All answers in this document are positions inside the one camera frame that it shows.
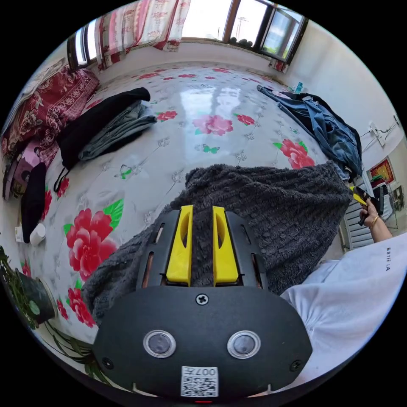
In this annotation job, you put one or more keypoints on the white cylindrical container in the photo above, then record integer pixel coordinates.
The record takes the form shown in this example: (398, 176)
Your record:
(38, 233)

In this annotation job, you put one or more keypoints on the pile of black and gray clothes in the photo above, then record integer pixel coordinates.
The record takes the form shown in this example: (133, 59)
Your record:
(95, 127)

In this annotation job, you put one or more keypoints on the gray wool pants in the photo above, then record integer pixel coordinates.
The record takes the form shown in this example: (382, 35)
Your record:
(286, 203)

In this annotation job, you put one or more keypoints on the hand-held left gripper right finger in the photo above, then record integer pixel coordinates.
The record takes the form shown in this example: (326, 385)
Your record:
(225, 254)

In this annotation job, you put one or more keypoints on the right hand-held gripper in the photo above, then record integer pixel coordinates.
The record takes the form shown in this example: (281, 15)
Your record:
(375, 203)

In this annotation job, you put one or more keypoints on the red patterned rolled quilt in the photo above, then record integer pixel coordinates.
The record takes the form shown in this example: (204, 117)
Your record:
(51, 101)

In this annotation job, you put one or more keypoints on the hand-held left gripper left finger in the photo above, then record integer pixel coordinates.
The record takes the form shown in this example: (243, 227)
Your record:
(179, 254)

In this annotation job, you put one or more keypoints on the window with dark frame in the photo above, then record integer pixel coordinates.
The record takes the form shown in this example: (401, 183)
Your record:
(254, 22)

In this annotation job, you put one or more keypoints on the person's right hand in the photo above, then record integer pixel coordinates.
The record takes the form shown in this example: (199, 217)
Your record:
(370, 216)

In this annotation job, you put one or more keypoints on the black folded cloth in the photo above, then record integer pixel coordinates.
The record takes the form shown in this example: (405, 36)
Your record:
(33, 197)

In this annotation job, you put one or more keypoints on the pink box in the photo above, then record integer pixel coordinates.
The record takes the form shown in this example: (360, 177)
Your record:
(27, 165)

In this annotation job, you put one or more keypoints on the white radiator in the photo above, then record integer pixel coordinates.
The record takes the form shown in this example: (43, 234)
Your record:
(357, 229)

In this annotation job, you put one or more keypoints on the person's right forearm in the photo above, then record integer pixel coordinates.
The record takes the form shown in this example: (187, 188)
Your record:
(383, 232)

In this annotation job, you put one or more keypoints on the person's body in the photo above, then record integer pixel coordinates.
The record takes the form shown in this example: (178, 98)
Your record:
(349, 302)

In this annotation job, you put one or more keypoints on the potted green plant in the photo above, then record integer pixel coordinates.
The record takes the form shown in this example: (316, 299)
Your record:
(28, 295)

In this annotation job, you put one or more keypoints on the red and white curtain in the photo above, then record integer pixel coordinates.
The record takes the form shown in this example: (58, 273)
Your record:
(140, 22)

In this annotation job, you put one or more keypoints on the pile of blue denim clothes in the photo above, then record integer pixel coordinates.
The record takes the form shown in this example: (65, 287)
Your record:
(330, 130)

